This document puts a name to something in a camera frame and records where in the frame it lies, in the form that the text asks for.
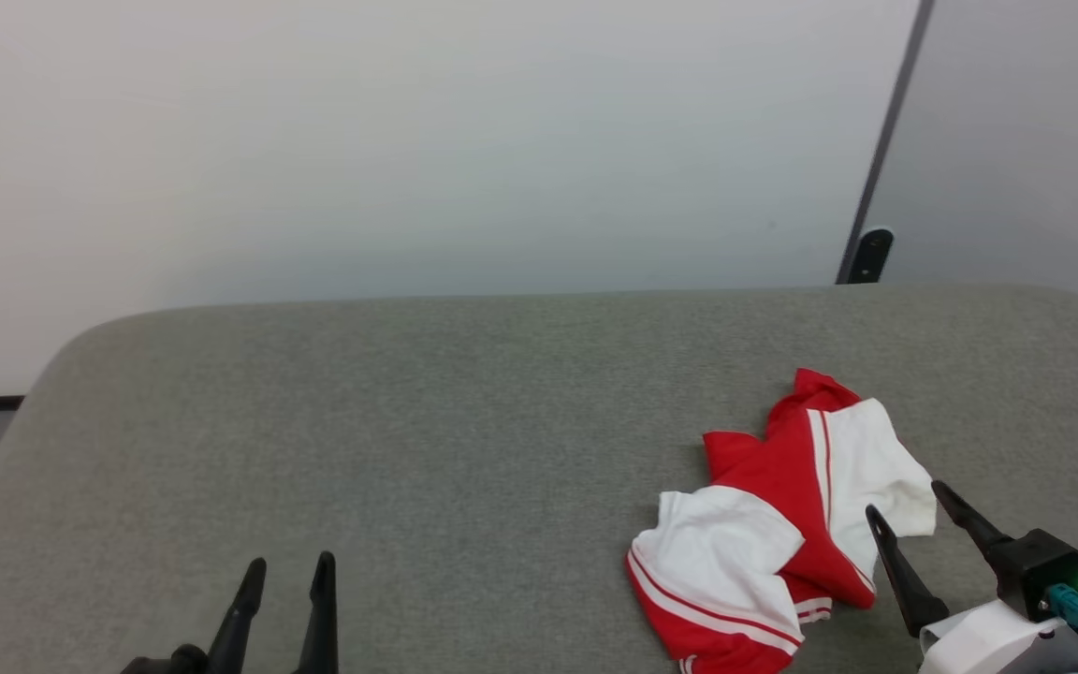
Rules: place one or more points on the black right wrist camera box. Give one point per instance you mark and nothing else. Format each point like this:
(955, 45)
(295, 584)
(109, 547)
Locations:
(1040, 566)

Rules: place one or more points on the red and white garment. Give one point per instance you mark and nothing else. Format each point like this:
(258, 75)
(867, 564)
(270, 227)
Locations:
(782, 487)

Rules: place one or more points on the grey door panel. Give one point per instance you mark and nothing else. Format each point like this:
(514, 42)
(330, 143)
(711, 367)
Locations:
(1016, 131)

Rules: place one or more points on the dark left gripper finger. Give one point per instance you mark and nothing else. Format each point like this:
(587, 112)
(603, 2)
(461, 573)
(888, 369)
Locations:
(240, 627)
(321, 627)

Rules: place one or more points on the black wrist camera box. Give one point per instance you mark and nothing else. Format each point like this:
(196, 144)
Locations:
(160, 663)
(1040, 566)

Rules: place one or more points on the dark door edge strip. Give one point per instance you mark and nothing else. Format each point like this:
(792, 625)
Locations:
(885, 131)

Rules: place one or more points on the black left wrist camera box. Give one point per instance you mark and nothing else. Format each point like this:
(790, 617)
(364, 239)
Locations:
(160, 663)

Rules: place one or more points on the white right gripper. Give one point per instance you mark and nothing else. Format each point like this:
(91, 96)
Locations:
(988, 646)

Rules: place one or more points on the black door stop bracket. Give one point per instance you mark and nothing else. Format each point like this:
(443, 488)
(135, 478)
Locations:
(869, 255)

